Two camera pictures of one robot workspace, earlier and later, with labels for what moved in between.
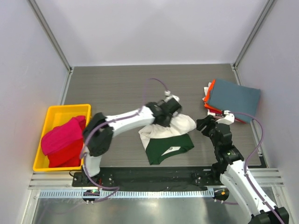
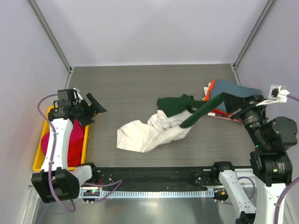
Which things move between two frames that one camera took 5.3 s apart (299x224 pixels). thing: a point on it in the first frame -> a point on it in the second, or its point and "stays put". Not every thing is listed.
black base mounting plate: [148, 177] stays put
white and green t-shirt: [160, 141] -> [174, 119]
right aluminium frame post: [251, 37] stays put
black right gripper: [206, 126] -> [239, 108]
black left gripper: [166, 123] -> [95, 106]
